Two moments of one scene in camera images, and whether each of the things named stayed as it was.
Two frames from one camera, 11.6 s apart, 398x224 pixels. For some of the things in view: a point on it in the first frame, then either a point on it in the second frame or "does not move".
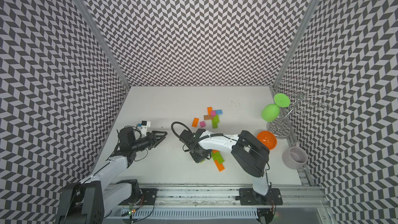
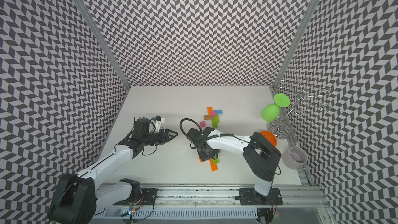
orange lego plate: x=219 y=166 → x=214 y=167
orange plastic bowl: x=268 y=138 does not move
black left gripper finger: x=162 y=137 → x=171 y=138
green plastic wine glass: x=270 y=112 does not move
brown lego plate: x=208 y=117 does not move
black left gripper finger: x=159 y=137 → x=171 y=136
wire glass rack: x=303 y=94 does not move
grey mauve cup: x=294 y=158 does not move
